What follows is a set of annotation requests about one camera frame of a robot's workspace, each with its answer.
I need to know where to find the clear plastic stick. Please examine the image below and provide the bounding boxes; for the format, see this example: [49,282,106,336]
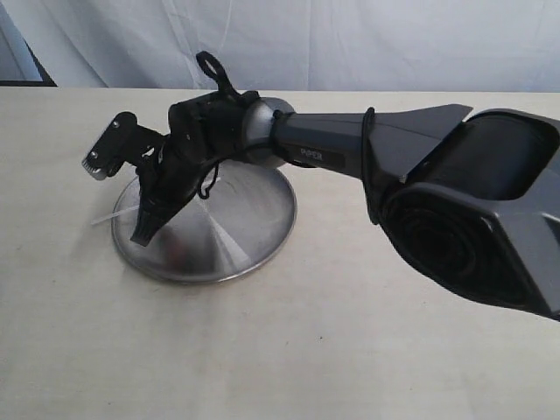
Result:
[90,206,138,226]

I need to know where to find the round steel plate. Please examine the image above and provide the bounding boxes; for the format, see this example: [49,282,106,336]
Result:
[111,161,298,284]

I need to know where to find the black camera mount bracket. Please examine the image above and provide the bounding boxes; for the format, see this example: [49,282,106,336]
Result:
[124,124,169,175]

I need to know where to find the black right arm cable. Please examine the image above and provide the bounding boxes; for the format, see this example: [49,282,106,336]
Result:
[195,51,246,106]

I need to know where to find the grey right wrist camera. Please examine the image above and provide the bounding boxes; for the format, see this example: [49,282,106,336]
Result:
[81,111,137,180]

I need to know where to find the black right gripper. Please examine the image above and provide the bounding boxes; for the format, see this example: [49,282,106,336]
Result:
[130,91,259,245]

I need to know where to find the white backdrop curtain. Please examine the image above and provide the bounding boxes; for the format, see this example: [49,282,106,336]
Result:
[3,1,559,92]

